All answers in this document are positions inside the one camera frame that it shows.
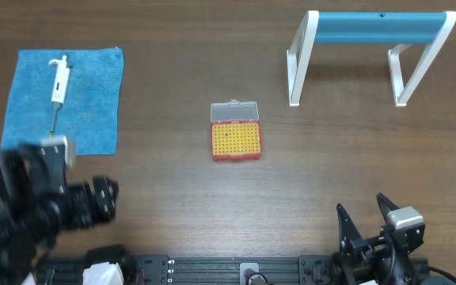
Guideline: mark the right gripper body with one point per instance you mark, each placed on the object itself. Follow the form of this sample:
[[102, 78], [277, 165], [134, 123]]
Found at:
[[372, 246]]

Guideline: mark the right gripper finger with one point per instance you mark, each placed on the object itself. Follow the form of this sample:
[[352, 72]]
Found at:
[[384, 206], [346, 229]]

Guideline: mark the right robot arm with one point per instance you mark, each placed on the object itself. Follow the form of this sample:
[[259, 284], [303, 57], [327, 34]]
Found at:
[[374, 271]]

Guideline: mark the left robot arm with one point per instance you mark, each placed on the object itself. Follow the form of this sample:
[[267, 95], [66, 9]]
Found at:
[[22, 206]]

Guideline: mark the red and yellow tip box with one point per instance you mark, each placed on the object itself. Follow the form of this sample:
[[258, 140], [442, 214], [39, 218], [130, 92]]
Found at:
[[236, 138]]

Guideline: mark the white and blue stand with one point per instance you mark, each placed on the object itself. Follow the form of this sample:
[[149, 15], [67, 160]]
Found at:
[[370, 27]]

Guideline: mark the blue cloth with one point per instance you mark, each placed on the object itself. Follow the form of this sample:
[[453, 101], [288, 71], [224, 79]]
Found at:
[[93, 99]]

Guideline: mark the white pipette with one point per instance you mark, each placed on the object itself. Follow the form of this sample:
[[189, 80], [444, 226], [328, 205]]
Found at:
[[61, 81]]

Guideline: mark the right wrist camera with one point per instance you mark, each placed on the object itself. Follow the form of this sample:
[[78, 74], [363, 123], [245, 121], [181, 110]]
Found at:
[[404, 217]]

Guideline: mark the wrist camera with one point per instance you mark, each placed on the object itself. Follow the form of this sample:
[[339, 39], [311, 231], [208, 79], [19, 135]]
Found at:
[[71, 152], [404, 217]]

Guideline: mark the mounting rail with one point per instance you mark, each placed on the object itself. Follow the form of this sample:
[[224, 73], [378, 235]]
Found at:
[[212, 271]]

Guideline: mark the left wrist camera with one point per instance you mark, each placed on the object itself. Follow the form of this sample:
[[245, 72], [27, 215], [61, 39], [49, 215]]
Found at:
[[71, 152]]

